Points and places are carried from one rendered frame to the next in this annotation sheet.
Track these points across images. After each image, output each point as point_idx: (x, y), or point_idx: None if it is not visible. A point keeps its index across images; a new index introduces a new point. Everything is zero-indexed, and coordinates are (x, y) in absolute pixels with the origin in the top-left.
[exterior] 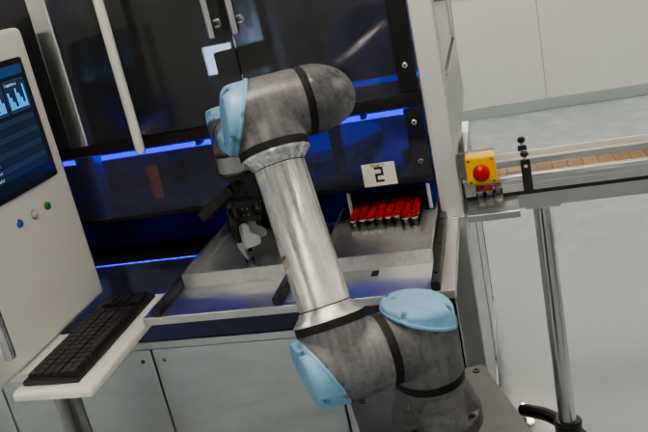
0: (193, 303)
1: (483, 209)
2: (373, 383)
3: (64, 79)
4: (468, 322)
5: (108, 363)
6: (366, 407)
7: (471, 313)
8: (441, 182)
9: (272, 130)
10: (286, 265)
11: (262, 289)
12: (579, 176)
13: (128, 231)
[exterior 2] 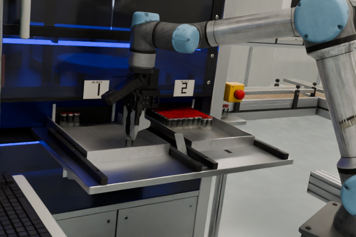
0: (118, 173)
1: (224, 119)
2: None
3: None
4: (204, 193)
5: (61, 232)
6: (316, 230)
7: (206, 188)
8: (214, 98)
9: (354, 28)
10: (355, 122)
11: (163, 162)
12: (258, 105)
13: None
